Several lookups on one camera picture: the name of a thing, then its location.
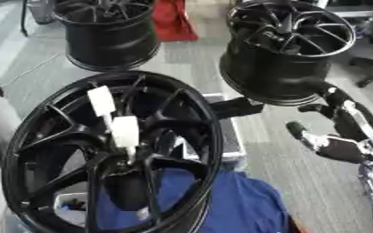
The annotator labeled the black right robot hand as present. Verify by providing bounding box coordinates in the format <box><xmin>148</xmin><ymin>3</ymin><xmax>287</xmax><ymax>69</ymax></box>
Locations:
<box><xmin>285</xmin><ymin>80</ymin><xmax>373</xmax><ymax>165</ymax></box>

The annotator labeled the black wheel rim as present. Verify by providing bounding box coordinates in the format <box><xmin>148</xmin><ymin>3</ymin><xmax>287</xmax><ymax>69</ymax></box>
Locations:
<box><xmin>218</xmin><ymin>0</ymin><xmax>358</xmax><ymax>107</ymax></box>
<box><xmin>51</xmin><ymin>0</ymin><xmax>161</xmax><ymax>73</ymax></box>

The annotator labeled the black case with silver rim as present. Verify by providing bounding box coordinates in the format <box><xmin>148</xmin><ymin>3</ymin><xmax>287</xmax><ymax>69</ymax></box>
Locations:
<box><xmin>178</xmin><ymin>93</ymin><xmax>267</xmax><ymax>167</ymax></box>

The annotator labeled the black spoked wheel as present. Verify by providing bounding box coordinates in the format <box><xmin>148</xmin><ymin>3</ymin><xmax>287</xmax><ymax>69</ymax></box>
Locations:
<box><xmin>0</xmin><ymin>70</ymin><xmax>227</xmax><ymax>233</ymax></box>

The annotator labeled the grey bin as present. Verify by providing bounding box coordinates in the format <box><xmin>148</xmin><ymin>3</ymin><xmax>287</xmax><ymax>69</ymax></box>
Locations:
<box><xmin>25</xmin><ymin>0</ymin><xmax>59</xmax><ymax>25</ymax></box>

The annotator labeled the white plastic container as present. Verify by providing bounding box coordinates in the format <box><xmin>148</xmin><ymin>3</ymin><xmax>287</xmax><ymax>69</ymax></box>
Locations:
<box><xmin>53</xmin><ymin>191</ymin><xmax>91</xmax><ymax>228</ymax></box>

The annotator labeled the red fabric bag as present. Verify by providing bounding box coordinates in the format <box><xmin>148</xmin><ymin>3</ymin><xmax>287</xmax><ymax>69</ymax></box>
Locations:
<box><xmin>149</xmin><ymin>0</ymin><xmax>201</xmax><ymax>43</ymax></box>

